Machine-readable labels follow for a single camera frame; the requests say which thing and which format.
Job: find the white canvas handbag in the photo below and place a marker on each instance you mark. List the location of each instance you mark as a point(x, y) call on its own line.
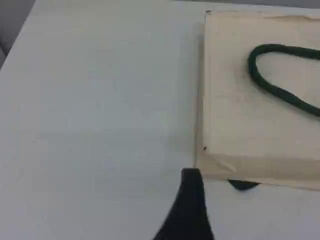
point(230, 100)

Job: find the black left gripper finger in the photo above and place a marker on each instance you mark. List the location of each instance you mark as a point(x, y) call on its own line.
point(190, 215)

